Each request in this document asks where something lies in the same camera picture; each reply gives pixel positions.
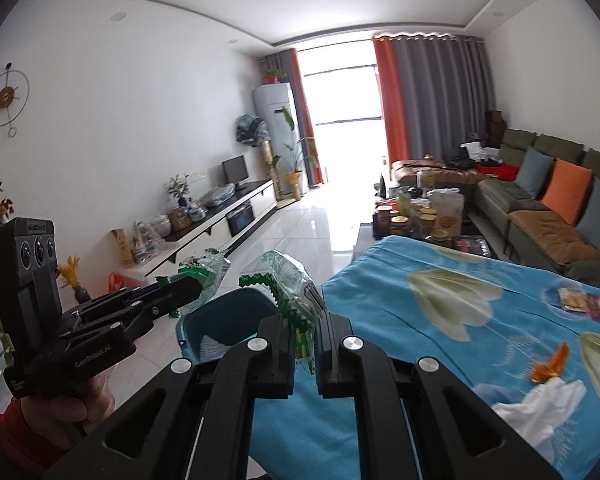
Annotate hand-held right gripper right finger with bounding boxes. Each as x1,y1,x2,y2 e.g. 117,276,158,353
315,312,563,480

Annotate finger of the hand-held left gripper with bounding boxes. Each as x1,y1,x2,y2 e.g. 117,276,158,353
119,278,204,342
76,284,162,324

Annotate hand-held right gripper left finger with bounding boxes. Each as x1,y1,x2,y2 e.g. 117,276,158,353
45,315,298,480

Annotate teal plastic bin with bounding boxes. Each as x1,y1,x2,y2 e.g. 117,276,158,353
175,287,281,366

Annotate person's left hand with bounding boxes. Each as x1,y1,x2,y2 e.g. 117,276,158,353
19,364,117,449

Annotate yellow flowers in dark vase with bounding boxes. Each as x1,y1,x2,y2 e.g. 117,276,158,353
57,256,91,306

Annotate white black media cabinet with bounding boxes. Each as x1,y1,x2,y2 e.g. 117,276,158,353
122,180,278,281

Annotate flower vase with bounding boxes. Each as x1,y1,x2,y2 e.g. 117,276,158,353
166,174,193,208

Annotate clear plastic bag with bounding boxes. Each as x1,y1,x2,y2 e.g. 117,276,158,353
202,184,236,208

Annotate black monitor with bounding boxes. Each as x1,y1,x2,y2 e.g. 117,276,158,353
222,156,250,191

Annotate cluttered coffee table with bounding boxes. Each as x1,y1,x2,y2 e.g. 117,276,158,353
372,185,486,251

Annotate tall plant in yellow pot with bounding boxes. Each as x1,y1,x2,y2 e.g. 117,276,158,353
270,107,321,201

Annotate cloth covered standing fan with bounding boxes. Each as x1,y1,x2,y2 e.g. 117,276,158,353
235,114,271,148

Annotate white tissue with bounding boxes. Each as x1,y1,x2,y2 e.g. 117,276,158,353
492,377,588,436

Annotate orange peel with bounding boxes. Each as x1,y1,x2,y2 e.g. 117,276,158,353
530,342,568,383

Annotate white standing air conditioner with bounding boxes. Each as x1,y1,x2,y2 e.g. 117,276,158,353
252,84,306,196

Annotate green brown sofa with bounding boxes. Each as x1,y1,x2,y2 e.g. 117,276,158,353
391,129,600,291

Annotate narrow purple orange curtain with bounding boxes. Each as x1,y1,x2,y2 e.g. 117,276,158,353
262,49,326,186

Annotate clear yellow snack packet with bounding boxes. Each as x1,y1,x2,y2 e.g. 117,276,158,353
557,287,591,311

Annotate pile of clothes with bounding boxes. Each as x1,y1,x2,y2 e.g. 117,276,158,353
445,142,518,181

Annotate wide orange grey curtain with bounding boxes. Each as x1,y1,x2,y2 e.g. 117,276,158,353
372,32,496,173

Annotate orange cushion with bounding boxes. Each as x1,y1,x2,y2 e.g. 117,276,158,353
541,158,593,226

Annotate brown cabinet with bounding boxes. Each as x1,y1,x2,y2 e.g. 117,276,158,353
485,110,506,143

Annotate round wall clock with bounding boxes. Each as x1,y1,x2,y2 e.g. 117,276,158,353
0,62,30,137

